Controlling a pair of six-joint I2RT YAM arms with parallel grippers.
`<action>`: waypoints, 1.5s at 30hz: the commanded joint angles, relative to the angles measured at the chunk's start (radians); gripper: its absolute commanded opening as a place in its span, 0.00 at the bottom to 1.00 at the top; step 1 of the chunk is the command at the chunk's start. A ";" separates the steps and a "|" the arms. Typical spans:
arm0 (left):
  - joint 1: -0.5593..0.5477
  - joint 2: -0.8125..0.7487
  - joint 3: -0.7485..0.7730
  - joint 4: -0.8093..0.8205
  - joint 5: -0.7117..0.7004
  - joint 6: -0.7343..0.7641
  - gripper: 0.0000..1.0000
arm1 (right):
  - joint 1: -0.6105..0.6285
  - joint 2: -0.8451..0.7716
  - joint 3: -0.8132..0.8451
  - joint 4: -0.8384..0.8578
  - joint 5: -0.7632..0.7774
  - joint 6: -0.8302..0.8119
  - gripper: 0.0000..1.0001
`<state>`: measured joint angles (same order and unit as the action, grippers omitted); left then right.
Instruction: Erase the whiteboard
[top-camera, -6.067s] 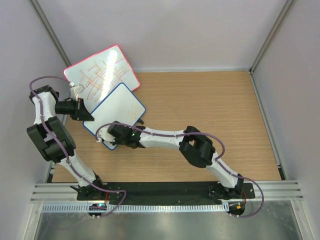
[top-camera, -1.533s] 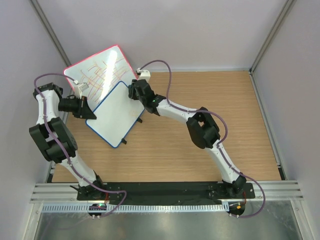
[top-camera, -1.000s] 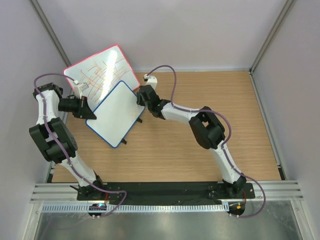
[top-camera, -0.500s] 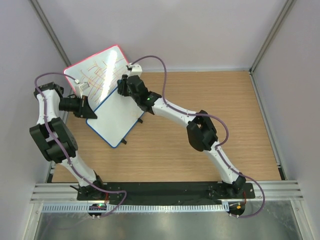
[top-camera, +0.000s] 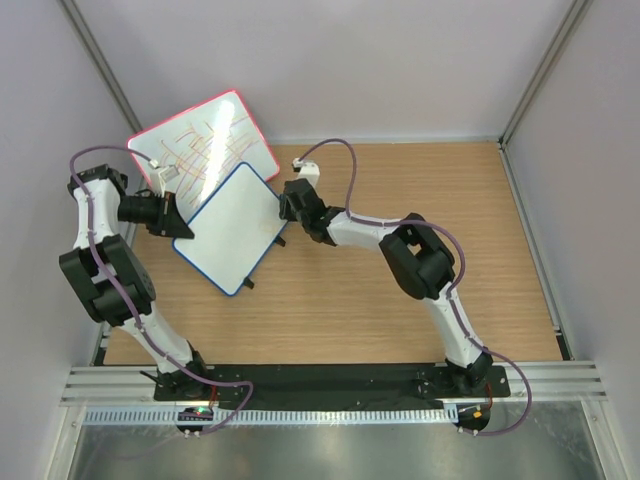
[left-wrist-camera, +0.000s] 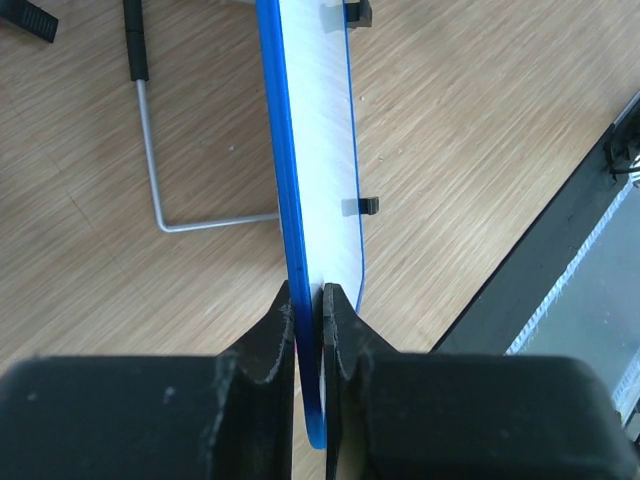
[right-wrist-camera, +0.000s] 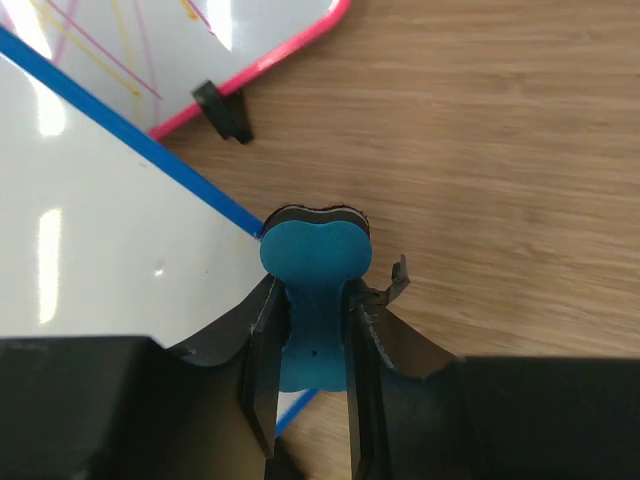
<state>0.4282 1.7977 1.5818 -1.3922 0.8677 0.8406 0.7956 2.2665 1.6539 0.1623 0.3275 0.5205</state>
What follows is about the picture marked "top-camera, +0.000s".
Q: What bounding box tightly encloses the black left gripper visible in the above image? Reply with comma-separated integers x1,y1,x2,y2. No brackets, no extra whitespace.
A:
118,190,195,239

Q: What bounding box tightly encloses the blue framed whiteboard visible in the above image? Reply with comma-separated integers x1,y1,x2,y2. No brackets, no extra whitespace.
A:
172,162,287,297

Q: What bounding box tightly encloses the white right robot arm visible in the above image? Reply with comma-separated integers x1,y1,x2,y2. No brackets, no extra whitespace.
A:
279,178,493,396

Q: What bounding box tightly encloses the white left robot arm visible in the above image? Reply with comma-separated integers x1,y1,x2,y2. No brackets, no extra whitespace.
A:
59,164,212,401

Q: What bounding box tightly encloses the pink framed whiteboard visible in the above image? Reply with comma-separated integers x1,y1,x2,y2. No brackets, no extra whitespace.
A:
127,90,280,220

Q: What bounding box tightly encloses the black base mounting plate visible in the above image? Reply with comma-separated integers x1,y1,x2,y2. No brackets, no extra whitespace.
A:
148,363,511,412

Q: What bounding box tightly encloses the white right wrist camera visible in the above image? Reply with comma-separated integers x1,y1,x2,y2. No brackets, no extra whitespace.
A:
292,158,320,187

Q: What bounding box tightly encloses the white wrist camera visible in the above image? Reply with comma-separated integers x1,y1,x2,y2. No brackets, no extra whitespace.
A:
292,158,320,187
147,159,180,196

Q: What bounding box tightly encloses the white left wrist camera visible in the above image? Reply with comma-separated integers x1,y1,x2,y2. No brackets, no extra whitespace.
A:
147,159,180,196

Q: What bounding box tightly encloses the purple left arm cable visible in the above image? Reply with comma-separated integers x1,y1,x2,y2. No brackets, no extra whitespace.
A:
67,145,255,436

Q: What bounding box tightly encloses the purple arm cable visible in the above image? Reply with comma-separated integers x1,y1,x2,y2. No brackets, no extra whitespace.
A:
67,145,255,436
294,138,531,438

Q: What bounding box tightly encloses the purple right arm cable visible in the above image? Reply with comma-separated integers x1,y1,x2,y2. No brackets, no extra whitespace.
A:
294,138,531,438

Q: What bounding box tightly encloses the white slotted cable duct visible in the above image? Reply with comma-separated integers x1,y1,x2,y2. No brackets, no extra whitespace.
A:
84,405,458,427

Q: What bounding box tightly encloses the aluminium frame rail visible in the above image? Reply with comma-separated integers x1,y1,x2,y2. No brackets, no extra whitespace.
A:
62,361,605,411

